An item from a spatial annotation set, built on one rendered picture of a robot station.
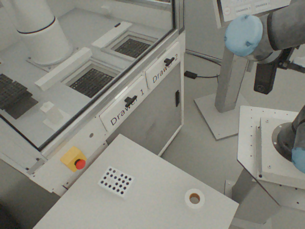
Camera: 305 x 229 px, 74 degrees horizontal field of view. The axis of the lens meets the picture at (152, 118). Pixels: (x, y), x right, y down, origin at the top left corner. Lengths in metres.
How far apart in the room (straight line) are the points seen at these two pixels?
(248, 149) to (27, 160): 0.82
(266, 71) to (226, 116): 1.35
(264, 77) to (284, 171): 0.36
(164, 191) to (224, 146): 1.08
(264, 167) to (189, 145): 1.04
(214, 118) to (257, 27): 1.52
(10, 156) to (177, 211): 0.57
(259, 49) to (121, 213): 0.68
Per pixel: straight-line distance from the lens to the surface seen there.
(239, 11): 1.30
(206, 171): 1.70
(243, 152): 0.93
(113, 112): 0.89
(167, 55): 1.10
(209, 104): 2.03
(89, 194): 0.90
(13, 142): 0.71
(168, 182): 0.84
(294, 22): 0.46
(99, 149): 1.00
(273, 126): 0.95
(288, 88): 2.44
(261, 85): 0.67
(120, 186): 0.85
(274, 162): 0.86
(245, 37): 0.46
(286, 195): 0.91
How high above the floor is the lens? 1.55
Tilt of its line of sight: 51 degrees down
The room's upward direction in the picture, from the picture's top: 11 degrees counter-clockwise
